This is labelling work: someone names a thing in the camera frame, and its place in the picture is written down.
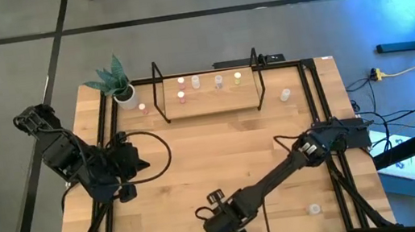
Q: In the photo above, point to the teal desk foot bar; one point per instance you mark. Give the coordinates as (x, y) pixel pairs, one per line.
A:
(411, 45)

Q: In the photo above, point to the wooden shelf with black frame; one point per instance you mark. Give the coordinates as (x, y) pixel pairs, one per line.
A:
(209, 99)

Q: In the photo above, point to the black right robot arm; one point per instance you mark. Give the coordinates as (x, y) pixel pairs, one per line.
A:
(273, 178)

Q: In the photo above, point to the white board with blue print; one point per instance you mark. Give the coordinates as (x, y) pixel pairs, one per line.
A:
(406, 169)

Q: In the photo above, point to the large bottle with mixed pills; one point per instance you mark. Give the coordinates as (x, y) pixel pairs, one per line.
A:
(219, 81)

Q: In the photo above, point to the large white pill bottle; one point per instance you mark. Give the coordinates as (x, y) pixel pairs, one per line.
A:
(285, 95)
(195, 82)

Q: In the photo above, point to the green plant in white pot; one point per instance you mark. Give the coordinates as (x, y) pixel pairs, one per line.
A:
(125, 97)

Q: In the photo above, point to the small bottle with yellow pills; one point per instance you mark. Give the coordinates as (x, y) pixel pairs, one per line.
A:
(237, 77)

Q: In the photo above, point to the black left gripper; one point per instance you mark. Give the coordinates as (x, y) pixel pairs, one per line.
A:
(122, 162)

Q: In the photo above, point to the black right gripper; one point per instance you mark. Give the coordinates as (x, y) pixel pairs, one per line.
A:
(224, 221)

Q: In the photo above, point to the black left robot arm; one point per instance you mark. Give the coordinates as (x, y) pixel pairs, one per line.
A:
(62, 152)

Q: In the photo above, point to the large bottle with pink pills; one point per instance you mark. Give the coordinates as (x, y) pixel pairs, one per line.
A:
(314, 209)

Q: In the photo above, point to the yellow power plug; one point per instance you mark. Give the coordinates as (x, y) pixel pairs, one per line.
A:
(376, 75)

